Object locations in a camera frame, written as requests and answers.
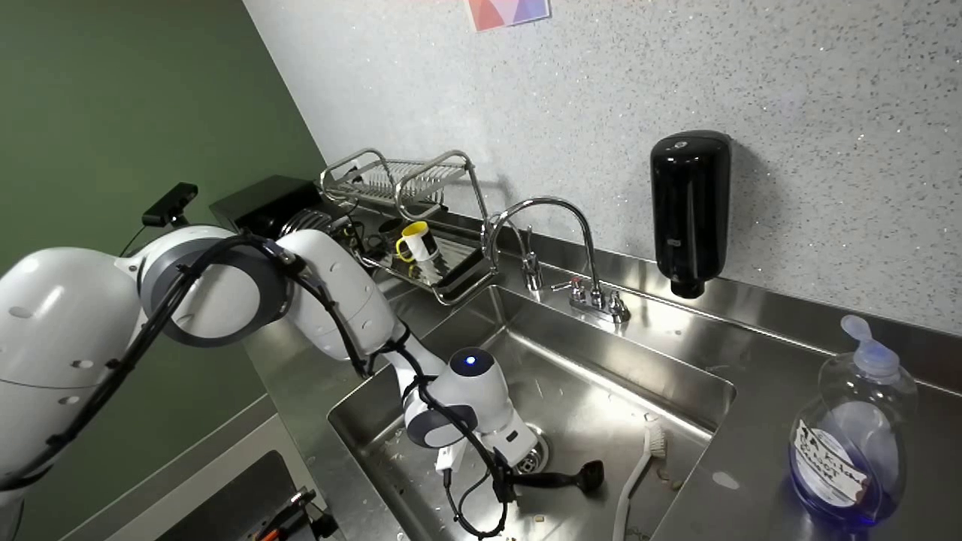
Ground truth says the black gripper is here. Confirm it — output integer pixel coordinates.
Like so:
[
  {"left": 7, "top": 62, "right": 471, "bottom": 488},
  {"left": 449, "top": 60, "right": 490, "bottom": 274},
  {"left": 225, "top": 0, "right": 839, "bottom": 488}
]
[{"left": 483, "top": 452, "right": 530, "bottom": 505}]

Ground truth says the metal spoon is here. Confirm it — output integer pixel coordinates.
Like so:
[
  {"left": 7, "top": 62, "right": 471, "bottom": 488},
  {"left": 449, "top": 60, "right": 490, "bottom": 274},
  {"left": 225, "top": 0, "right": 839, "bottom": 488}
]
[{"left": 510, "top": 458, "right": 612, "bottom": 496}]

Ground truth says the round metal sink drain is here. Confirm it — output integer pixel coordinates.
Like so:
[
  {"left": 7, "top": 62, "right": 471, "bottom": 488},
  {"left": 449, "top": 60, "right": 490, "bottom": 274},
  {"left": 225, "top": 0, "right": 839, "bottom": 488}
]
[{"left": 521, "top": 424, "right": 555, "bottom": 477}]

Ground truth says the stainless steel sink basin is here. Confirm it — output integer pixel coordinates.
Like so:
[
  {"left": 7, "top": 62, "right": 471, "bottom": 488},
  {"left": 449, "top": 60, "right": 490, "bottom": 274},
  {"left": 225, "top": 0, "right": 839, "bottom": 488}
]
[{"left": 324, "top": 283, "right": 741, "bottom": 541}]

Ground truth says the white dish brush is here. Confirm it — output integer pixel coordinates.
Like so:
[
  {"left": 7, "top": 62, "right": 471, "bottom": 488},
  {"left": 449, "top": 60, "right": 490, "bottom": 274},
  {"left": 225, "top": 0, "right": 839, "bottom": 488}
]
[{"left": 612, "top": 419, "right": 675, "bottom": 541}]

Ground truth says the stainless steel dish rack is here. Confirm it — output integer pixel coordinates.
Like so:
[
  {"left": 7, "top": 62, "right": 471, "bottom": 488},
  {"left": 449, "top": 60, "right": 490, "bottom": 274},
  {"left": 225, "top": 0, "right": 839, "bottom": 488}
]
[{"left": 316, "top": 146, "right": 504, "bottom": 309}]

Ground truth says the red and black tool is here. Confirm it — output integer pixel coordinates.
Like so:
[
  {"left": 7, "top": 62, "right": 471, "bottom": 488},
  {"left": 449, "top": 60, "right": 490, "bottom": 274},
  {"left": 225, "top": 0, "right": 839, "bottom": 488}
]
[{"left": 251, "top": 488, "right": 344, "bottom": 541}]

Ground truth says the chrome gooseneck faucet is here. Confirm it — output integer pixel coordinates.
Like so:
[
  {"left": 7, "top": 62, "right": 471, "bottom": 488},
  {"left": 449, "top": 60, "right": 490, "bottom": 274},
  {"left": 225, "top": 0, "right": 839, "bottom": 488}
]
[{"left": 479, "top": 191, "right": 638, "bottom": 337}]

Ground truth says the blue liquid soap pump bottle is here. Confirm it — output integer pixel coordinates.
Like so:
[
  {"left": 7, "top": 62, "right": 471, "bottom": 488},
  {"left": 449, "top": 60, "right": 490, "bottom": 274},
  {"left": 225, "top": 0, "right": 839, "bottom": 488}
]
[{"left": 786, "top": 313, "right": 919, "bottom": 536}]

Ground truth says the white mug yellow handle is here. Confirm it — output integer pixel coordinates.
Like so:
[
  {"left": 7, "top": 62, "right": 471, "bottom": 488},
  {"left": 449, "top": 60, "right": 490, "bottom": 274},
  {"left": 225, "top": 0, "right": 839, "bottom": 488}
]
[{"left": 393, "top": 218, "right": 445, "bottom": 287}]

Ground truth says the black wall soap dispenser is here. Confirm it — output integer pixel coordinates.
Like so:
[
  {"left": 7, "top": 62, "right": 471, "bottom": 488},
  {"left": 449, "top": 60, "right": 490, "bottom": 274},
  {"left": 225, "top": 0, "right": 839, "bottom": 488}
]
[{"left": 647, "top": 129, "right": 735, "bottom": 301}]

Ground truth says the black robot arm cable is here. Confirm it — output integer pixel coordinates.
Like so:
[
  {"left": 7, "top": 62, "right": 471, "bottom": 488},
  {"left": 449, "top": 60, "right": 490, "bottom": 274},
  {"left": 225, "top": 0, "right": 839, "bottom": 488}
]
[{"left": 0, "top": 234, "right": 521, "bottom": 541}]

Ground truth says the black camera on stand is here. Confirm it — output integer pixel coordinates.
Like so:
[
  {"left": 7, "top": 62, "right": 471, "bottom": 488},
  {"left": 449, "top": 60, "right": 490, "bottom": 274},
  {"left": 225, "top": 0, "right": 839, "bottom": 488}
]
[{"left": 143, "top": 181, "right": 202, "bottom": 234}]

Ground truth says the thin black camera cable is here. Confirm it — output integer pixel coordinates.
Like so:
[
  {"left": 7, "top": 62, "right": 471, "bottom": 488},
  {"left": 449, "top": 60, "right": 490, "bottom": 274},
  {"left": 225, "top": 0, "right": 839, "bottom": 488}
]
[{"left": 117, "top": 225, "right": 150, "bottom": 258}]

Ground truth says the colourful wall poster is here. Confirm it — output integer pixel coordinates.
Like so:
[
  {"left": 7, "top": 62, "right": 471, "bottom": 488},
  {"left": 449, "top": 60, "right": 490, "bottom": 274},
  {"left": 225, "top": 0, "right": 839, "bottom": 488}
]
[{"left": 464, "top": 0, "right": 555, "bottom": 32}]

